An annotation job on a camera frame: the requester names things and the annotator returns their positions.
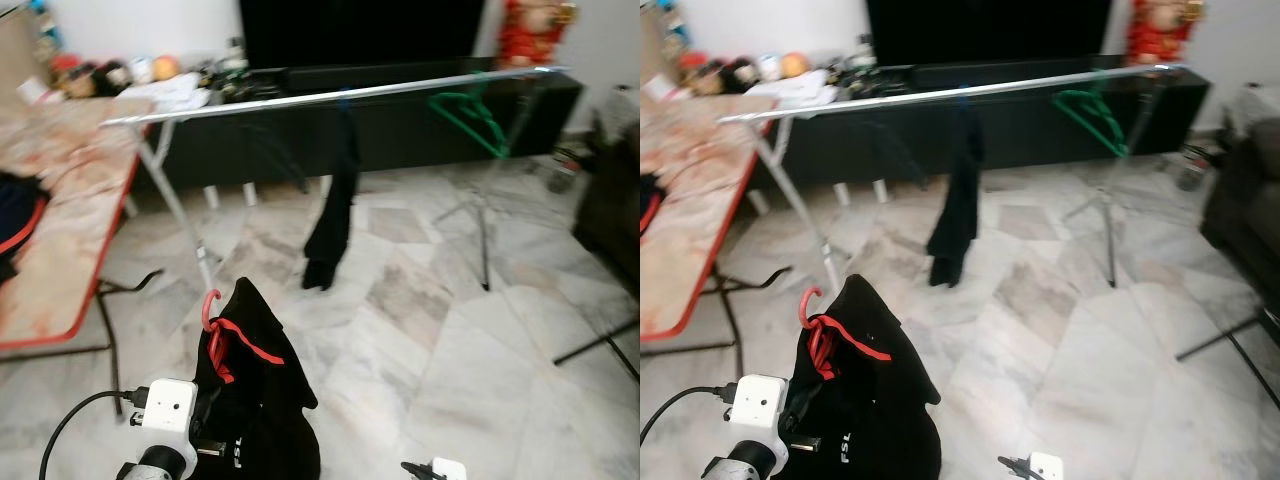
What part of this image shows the black garment with red trim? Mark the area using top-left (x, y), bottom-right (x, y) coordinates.
top-left (188, 277), bottom-right (321, 480)
top-left (775, 273), bottom-right (943, 480)

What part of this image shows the red plastic hanger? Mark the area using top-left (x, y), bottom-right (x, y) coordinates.
top-left (798, 286), bottom-right (839, 383)
top-left (200, 288), bottom-right (239, 387)

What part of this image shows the green plastic hanger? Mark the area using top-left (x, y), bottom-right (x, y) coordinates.
top-left (1052, 70), bottom-right (1131, 159)
top-left (428, 72), bottom-right (511, 159)

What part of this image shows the black shirt with green logo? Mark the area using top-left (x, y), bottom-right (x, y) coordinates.
top-left (303, 105), bottom-right (363, 292)
top-left (926, 105), bottom-right (986, 288)

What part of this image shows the marble pattern folding table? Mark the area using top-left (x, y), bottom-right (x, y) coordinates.
top-left (0, 95), bottom-right (166, 416)
top-left (640, 92), bottom-right (793, 381)

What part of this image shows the navy garment with red trim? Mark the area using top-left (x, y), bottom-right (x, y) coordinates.
top-left (640, 172), bottom-right (669, 241)
top-left (0, 170), bottom-right (49, 286)

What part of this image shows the dark grey fabric sofa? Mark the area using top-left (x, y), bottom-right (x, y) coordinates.
top-left (575, 88), bottom-right (641, 301)
top-left (1200, 85), bottom-right (1280, 311)

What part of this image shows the white paper stack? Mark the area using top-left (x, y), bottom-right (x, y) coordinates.
top-left (118, 72), bottom-right (213, 113)
top-left (745, 70), bottom-right (839, 109)

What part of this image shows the small grey floor device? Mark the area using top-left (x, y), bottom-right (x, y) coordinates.
top-left (1178, 145), bottom-right (1211, 191)
top-left (545, 150), bottom-right (581, 193)

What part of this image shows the black plush toy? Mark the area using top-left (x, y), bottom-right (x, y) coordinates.
top-left (78, 62), bottom-right (131, 99)
top-left (702, 60), bottom-right (758, 96)

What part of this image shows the beige wooden cabinet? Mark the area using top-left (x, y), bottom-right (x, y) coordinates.
top-left (0, 8), bottom-right (53, 96)
top-left (640, 5), bottom-right (681, 91)

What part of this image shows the black flat television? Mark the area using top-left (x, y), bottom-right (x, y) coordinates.
top-left (865, 0), bottom-right (1114, 69)
top-left (238, 0), bottom-right (488, 71)

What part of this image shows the red figurine decoration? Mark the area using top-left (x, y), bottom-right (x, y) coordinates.
top-left (1127, 0), bottom-right (1206, 67)
top-left (497, 0), bottom-right (579, 69)

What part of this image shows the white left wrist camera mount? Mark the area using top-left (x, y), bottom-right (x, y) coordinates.
top-left (728, 374), bottom-right (791, 433)
top-left (133, 379), bottom-right (199, 437)

